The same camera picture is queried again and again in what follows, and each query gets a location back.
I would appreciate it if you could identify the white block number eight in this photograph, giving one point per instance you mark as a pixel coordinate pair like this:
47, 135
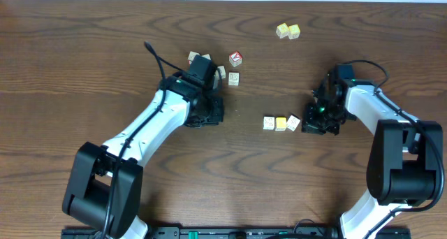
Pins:
293, 122

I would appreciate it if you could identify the white block ring symbol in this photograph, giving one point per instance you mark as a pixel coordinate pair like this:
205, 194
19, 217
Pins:
233, 79

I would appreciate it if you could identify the white block beside red-sided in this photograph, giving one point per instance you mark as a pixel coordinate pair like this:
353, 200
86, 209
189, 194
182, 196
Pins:
207, 56

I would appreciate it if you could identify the red letter A block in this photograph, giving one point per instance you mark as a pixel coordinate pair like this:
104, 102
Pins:
235, 59

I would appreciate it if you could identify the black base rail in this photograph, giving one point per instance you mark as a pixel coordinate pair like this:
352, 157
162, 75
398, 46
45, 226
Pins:
307, 229

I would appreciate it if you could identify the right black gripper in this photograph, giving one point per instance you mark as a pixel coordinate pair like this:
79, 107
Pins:
310, 124

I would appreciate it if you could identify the yellow block far right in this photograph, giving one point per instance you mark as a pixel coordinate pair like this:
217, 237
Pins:
293, 31

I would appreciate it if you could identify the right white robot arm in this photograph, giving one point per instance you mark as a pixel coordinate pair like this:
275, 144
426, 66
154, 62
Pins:
405, 171

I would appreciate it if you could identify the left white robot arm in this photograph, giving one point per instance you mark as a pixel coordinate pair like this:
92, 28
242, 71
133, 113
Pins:
104, 187

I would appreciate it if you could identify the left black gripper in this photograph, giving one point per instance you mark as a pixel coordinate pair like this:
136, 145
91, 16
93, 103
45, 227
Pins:
221, 118

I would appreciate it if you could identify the yellow letter block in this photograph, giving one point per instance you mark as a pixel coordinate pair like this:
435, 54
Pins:
280, 124

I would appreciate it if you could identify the yellow block far left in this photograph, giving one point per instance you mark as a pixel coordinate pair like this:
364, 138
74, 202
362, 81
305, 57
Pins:
282, 30

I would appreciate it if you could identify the white block number four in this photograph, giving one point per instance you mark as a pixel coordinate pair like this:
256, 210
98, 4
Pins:
268, 123

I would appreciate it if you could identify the white block red side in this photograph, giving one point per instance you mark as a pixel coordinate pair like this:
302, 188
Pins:
192, 55

